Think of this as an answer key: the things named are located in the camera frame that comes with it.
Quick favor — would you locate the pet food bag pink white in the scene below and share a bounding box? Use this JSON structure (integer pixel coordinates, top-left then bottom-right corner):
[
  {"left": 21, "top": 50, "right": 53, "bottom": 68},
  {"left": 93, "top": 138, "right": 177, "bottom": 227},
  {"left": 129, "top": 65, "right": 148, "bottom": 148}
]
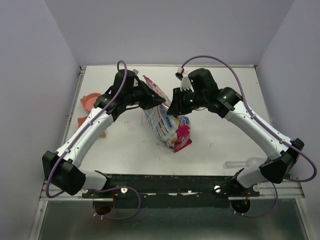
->
[{"left": 143, "top": 75, "right": 192, "bottom": 153}]

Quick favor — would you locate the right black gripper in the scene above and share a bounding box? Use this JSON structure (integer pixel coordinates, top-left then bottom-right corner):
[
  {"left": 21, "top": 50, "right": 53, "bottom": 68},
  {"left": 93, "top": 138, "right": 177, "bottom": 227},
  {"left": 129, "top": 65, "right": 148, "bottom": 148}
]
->
[{"left": 166, "top": 86, "right": 207, "bottom": 116}]

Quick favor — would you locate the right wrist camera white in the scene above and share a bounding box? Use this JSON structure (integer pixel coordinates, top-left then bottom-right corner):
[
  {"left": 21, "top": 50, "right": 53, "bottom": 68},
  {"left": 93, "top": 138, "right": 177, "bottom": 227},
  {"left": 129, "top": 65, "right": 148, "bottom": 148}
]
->
[{"left": 175, "top": 66, "right": 192, "bottom": 91}]

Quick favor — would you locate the pink cat-shaped pet bowl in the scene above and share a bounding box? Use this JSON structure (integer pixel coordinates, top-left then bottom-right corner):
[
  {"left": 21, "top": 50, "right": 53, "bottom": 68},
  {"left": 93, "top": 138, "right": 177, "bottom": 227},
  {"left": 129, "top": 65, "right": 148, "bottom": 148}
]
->
[{"left": 77, "top": 92, "right": 101, "bottom": 128}]

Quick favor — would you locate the clear plastic scoop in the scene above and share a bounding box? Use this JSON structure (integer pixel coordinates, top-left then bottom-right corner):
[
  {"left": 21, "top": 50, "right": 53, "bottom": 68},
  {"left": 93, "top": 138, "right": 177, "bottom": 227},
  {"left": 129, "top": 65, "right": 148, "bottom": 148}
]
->
[{"left": 223, "top": 157, "right": 266, "bottom": 169}]

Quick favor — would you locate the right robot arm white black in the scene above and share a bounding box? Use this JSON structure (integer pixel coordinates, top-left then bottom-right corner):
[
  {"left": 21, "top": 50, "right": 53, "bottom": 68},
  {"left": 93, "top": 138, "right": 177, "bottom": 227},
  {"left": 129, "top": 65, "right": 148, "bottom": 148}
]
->
[{"left": 167, "top": 68, "right": 305, "bottom": 196}]

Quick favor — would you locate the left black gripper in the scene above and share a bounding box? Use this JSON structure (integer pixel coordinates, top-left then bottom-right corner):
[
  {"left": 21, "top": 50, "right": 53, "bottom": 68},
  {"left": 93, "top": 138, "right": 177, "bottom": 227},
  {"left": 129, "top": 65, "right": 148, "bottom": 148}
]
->
[{"left": 124, "top": 80, "right": 166, "bottom": 110}]

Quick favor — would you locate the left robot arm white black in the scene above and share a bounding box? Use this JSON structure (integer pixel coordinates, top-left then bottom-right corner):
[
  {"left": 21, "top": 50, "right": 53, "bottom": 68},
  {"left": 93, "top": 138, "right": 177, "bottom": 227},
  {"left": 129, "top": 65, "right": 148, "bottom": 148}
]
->
[{"left": 42, "top": 69, "right": 165, "bottom": 198}]

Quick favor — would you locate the black mounting base rail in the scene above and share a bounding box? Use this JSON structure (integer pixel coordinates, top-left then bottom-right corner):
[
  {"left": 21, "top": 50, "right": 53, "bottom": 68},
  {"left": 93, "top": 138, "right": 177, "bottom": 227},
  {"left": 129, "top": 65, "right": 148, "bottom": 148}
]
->
[{"left": 82, "top": 174, "right": 260, "bottom": 209}]

